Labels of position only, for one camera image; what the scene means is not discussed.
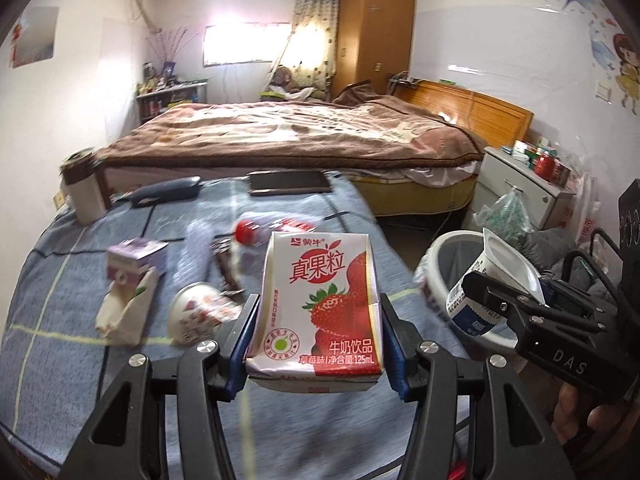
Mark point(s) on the white red plastic bag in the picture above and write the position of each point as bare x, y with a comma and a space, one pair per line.
580, 216

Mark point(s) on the strawberry milk carton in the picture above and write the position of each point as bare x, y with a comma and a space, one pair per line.
318, 327

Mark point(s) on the right hand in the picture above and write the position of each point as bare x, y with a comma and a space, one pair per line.
615, 422

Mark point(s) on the teddy bear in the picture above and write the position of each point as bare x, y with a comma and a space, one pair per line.
282, 81

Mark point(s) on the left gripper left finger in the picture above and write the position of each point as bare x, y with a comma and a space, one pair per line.
125, 436

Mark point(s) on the blue checked table cloth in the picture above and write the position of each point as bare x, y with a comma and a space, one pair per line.
55, 366

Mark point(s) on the wooden headboard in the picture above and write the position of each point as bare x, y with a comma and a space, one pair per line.
496, 121

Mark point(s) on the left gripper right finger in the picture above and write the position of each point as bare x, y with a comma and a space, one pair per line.
508, 436

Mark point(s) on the white foam fruit net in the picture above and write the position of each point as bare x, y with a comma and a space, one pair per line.
193, 263

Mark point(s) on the purple small carton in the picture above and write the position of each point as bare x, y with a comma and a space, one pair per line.
129, 261

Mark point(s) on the grey jacket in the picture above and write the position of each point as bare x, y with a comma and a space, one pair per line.
546, 251

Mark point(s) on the white yogurt cup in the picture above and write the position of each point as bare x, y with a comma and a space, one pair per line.
499, 273

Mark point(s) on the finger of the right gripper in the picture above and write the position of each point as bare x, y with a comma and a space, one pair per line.
503, 299

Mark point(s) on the green patterned plastic bag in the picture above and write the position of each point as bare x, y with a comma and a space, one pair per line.
507, 218

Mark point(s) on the cartoon children wall sticker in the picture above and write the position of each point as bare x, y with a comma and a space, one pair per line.
615, 65

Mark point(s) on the cluttered wall shelf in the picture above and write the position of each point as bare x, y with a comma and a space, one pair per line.
159, 92

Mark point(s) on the floral curtain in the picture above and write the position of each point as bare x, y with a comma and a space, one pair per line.
311, 49

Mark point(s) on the silver wall poster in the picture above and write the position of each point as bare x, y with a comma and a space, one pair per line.
34, 36

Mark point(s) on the crumpled white paper cup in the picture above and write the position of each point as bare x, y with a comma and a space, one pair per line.
197, 313

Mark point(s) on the red jar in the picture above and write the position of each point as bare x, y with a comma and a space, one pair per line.
545, 167

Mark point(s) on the wooden wardrobe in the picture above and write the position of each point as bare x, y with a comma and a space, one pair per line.
373, 42

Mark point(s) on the black smartphone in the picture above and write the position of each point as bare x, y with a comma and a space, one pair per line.
288, 182

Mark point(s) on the brown blanket bed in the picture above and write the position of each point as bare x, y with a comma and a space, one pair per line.
401, 158

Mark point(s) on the cream paper bag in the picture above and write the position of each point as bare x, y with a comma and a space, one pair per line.
122, 316

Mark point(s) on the white nightstand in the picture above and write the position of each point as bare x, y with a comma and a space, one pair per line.
545, 202

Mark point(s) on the brown coffee sachet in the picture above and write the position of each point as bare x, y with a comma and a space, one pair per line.
222, 254

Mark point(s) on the white brown travel mug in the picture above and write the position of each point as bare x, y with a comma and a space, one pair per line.
84, 180

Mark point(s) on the clear bottle red cap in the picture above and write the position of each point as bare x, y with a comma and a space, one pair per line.
252, 232

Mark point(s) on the white round trash bin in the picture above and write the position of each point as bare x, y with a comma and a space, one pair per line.
444, 262

